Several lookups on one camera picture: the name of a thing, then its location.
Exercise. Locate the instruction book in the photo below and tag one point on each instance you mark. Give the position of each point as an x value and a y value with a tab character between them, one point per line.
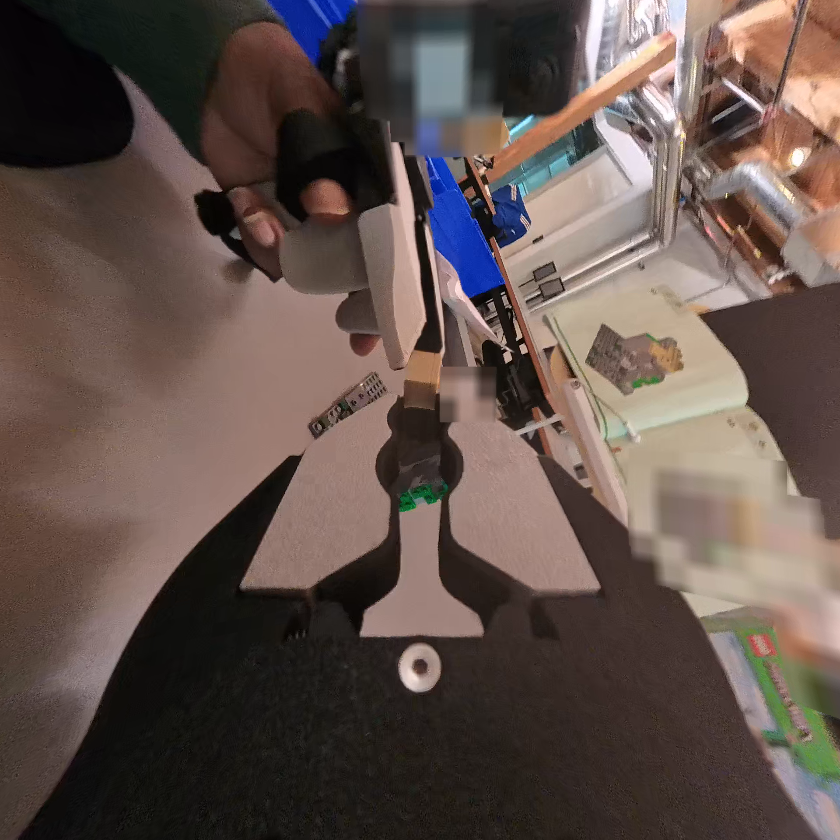
709	387

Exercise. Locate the person's left forearm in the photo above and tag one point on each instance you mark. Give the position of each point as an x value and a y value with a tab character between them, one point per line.
164	39

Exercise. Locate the tan toy brick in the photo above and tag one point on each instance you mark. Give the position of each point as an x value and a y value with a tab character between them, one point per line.
421	377

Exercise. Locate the wooden table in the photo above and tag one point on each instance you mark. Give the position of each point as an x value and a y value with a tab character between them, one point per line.
590	98

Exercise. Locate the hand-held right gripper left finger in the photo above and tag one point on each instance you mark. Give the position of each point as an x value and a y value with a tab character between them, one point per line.
321	518

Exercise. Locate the toy brick building model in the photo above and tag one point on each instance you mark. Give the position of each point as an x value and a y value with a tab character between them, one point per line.
420	466

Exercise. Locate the grey desk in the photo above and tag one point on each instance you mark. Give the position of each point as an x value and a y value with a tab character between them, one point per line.
131	394

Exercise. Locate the person's left hand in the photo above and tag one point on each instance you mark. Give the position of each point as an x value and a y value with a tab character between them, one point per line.
256	98

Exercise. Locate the green toy set box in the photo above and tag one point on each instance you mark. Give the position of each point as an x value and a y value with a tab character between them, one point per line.
787	709

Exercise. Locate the black desk mat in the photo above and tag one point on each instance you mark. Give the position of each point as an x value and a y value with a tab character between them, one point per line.
787	367

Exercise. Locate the grey grille plate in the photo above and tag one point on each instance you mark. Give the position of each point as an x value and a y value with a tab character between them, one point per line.
367	390

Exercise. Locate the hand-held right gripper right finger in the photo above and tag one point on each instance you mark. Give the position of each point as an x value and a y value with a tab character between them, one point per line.
518	525

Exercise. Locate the black mesh office chair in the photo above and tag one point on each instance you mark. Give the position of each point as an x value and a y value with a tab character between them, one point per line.
52	98

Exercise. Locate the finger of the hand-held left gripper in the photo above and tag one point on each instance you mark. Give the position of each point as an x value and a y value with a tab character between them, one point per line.
436	328
394	275

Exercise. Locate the blue jacket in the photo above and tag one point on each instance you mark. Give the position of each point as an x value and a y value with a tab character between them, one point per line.
512	216

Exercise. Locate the small green brick piece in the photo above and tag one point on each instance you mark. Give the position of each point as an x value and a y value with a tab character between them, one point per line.
328	420

